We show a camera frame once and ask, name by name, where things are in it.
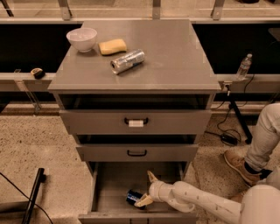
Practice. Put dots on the grey drawer cabinet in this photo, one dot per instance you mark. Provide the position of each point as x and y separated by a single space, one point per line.
175 75

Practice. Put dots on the top grey drawer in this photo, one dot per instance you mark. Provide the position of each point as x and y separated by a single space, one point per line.
132 122

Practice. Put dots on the black power adapter with cable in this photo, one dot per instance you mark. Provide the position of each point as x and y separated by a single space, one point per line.
230 137

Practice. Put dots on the silver soda can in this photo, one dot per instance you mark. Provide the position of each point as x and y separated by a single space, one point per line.
127 61

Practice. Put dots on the black tripod leg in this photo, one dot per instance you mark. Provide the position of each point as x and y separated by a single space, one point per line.
233 105

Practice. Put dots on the bottom grey drawer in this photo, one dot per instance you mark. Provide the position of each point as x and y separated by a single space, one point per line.
113 180

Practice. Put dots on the tan shoe far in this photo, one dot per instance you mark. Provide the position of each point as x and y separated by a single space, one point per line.
237 163

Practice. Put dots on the black stand bar left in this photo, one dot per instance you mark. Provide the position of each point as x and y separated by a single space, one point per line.
40 178

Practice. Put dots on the middle grey drawer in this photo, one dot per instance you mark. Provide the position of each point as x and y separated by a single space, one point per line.
137 152

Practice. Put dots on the person leg light trousers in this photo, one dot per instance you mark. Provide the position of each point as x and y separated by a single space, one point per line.
266 137

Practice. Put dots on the black yellow tape measure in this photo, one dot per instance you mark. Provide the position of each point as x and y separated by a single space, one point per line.
38 73

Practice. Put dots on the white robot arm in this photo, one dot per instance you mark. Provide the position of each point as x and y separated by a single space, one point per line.
259 205

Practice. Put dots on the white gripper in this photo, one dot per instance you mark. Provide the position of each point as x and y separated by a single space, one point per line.
157 191

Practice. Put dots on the grey drawer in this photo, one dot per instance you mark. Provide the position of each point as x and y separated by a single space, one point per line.
113 180
137 152
132 122

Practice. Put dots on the clear plastic water bottle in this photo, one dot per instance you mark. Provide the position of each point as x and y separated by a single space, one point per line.
244 67

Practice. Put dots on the yellow sponge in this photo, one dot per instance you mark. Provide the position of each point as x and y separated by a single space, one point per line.
112 46

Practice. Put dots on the tan shoe near drawer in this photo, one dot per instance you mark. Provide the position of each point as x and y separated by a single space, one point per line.
238 197

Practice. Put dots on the metal bracket under ledge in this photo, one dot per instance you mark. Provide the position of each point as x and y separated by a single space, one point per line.
33 98

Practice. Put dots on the blue pepsi can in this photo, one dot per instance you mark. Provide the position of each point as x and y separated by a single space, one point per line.
132 197

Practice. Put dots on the white bowl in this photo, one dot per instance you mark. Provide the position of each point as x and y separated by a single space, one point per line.
82 39

